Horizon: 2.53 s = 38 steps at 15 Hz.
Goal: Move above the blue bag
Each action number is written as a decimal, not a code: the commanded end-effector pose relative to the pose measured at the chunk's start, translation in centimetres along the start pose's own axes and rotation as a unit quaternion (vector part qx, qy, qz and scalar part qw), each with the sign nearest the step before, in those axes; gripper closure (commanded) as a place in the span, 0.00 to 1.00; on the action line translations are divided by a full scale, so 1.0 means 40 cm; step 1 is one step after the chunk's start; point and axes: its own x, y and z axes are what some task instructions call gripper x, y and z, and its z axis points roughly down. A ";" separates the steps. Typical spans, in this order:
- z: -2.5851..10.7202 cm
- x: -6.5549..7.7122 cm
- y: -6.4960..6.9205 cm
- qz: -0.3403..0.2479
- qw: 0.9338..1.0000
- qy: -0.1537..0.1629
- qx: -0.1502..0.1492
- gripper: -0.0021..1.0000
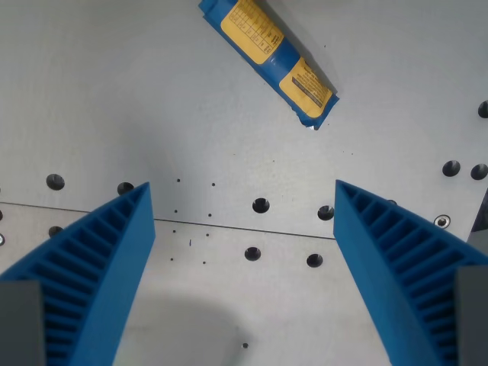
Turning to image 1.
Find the silver socket head screw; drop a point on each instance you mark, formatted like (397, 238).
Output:
(442, 220)

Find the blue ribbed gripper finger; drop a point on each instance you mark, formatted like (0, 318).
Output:
(373, 259)
(114, 259)

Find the blue and yellow snack bag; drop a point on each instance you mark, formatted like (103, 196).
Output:
(274, 63)

